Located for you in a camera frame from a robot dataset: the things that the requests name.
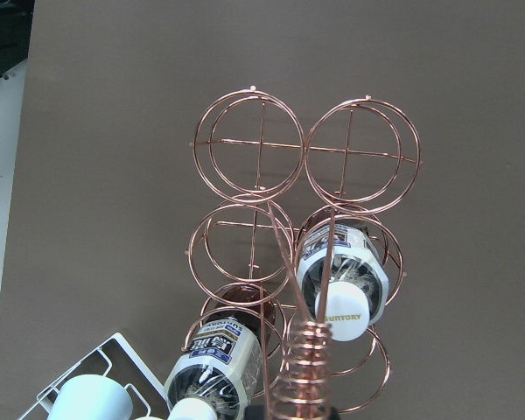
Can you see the tea bottle white cap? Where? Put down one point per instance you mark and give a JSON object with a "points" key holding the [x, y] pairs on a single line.
{"points": [[358, 285], [216, 375]]}

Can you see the white cup rack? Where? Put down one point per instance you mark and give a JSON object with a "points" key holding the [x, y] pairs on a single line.
{"points": [[116, 359]]}

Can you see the light blue cup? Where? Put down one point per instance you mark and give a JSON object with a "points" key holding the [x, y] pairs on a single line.
{"points": [[92, 396]]}

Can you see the copper wire bottle basket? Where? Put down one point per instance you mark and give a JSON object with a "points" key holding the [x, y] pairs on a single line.
{"points": [[278, 183]]}

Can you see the black equipment on side table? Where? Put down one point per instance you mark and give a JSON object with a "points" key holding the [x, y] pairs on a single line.
{"points": [[15, 33]]}

